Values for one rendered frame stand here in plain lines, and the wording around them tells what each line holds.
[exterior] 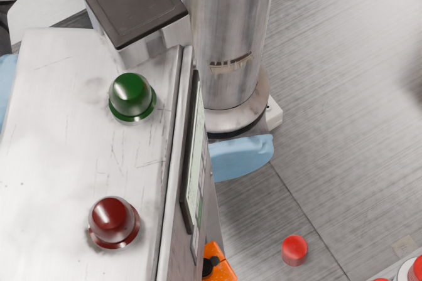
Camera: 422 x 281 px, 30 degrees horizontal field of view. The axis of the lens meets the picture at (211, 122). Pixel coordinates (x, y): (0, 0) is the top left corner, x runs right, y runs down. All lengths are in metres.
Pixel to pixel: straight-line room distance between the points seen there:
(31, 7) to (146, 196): 0.92
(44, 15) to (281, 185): 0.47
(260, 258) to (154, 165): 0.66
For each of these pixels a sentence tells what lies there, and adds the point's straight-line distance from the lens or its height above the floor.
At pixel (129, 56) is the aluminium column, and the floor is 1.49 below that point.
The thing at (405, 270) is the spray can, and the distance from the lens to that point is 0.85.
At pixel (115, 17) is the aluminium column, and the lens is 0.43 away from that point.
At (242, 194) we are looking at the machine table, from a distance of 1.09.
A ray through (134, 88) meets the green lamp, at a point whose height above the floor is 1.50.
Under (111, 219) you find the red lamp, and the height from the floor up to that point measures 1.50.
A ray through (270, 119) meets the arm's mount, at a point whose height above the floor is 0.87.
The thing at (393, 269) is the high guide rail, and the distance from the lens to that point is 0.94.
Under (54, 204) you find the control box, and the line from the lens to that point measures 0.41.
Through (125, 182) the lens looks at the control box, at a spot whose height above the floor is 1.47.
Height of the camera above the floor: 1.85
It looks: 63 degrees down
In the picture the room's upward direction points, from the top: 8 degrees counter-clockwise
